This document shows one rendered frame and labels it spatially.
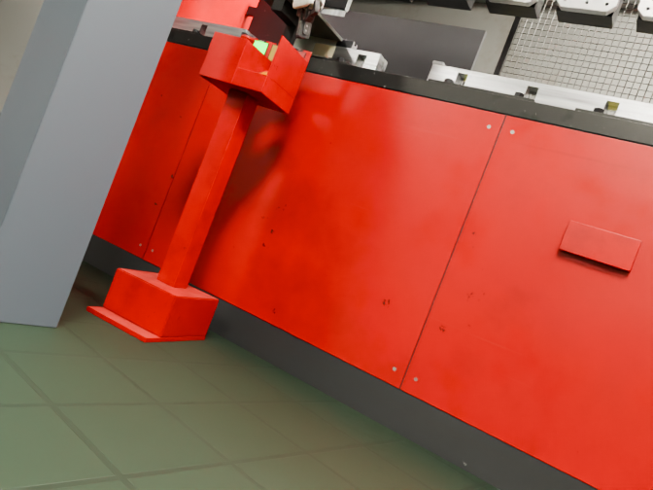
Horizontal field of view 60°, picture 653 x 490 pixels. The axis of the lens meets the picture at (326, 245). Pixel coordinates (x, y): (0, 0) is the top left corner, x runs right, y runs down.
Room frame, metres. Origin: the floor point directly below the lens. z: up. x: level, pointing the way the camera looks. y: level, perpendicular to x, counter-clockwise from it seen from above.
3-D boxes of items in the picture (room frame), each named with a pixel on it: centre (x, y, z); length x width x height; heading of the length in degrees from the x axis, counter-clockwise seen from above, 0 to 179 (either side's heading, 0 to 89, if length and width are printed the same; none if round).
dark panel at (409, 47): (2.45, 0.22, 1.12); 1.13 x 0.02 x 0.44; 61
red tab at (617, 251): (1.25, -0.56, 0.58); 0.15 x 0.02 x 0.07; 61
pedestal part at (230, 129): (1.51, 0.35, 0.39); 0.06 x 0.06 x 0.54; 68
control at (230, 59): (1.51, 0.35, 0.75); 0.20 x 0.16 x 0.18; 68
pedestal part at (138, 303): (1.48, 0.36, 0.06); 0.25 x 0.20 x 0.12; 158
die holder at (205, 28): (2.15, 0.74, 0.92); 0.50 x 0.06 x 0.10; 61
